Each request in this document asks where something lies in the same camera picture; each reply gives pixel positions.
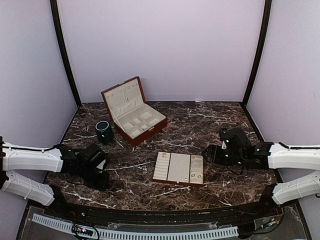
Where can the white slotted cable duct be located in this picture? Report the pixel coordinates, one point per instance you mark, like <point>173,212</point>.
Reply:
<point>119,231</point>

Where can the red jewelry tray insert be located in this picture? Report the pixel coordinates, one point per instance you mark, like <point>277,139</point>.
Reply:
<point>170,168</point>

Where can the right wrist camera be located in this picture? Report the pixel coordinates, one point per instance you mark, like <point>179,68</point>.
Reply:
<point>223,137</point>

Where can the black right frame post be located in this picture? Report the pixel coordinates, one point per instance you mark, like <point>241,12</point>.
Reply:
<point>258,52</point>

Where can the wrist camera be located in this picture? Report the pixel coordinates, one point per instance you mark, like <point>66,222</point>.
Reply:
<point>223,137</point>
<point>102,166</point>

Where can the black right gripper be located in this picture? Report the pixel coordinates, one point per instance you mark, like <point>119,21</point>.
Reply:
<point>213,150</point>

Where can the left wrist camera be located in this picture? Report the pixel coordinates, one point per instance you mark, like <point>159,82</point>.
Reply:
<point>102,166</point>

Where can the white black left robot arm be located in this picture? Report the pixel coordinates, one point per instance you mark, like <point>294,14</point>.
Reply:
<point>87,163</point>

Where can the red jewelry box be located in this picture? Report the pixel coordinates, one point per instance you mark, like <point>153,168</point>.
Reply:
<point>133,118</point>

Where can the dark green ceramic mug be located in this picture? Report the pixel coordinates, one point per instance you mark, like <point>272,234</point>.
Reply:
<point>104,132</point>

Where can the black frame post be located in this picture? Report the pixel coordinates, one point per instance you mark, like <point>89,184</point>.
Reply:
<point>63,51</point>
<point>258,52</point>

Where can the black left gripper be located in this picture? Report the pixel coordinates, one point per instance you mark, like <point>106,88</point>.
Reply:
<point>103,184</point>

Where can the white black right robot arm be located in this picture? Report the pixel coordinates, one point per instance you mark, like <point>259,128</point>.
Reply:
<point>237,150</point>

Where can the black front table rail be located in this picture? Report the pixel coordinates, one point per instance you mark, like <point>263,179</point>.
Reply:
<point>181,205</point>

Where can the black left frame post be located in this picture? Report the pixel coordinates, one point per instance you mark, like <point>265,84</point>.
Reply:
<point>63,51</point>

